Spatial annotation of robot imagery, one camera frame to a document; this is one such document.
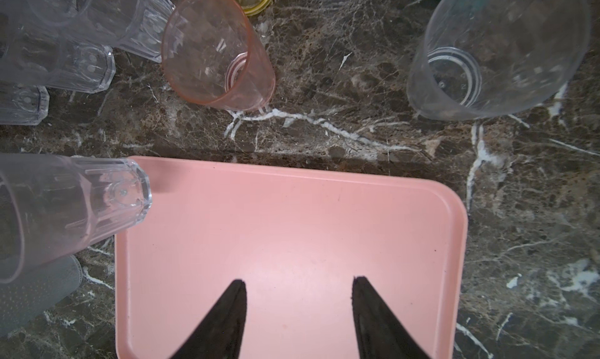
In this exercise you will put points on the clear faceted glass four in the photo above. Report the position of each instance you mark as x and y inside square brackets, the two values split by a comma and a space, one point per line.
[135, 26]

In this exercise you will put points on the clear faceted glass three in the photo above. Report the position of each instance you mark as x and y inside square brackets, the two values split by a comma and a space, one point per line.
[32, 54]

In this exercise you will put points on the clear faceted glass two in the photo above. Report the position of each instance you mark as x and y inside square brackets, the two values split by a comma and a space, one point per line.
[23, 104]

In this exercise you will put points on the clear faceted glass five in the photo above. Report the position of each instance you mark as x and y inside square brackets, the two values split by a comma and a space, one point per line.
[53, 206]

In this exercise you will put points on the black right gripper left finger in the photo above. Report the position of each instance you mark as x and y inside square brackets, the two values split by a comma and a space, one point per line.
[219, 335]

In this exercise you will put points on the small clear round cup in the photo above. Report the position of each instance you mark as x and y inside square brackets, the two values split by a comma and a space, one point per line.
[489, 58]

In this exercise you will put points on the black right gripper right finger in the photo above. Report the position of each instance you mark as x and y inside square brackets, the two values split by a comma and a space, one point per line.
[379, 333]

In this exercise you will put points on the pink plastic tray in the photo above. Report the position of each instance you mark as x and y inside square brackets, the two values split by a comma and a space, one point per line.
[297, 238]

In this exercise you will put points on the frosted grey plastic cup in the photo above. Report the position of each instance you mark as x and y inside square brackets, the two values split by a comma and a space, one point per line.
[37, 291]

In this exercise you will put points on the small pink plastic cup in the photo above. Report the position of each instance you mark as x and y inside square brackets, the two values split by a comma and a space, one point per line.
[212, 56]

